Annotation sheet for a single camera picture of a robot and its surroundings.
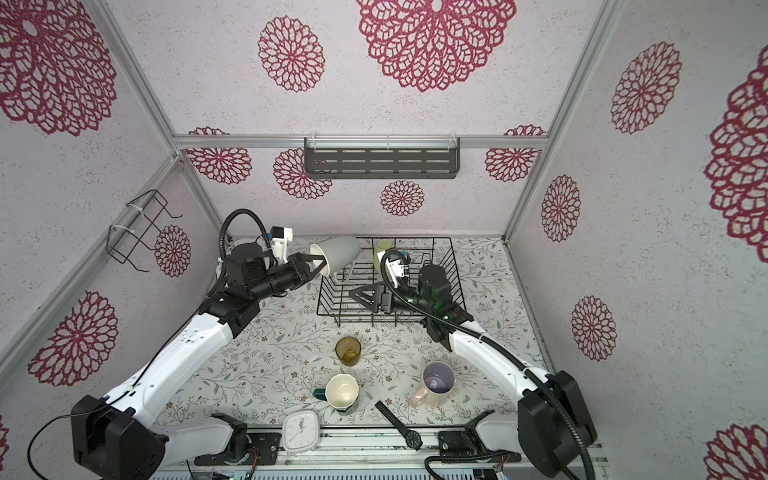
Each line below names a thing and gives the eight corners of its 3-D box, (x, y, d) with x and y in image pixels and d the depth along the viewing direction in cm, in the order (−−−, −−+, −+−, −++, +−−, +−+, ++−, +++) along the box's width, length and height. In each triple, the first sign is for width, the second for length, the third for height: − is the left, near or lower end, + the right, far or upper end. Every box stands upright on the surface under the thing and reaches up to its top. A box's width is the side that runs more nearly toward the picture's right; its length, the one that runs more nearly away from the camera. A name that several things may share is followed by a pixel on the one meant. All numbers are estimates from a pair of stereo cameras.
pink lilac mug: (410, 409, 82) (414, 396, 73) (409, 376, 88) (412, 361, 79) (450, 409, 82) (459, 396, 73) (446, 376, 88) (453, 361, 79)
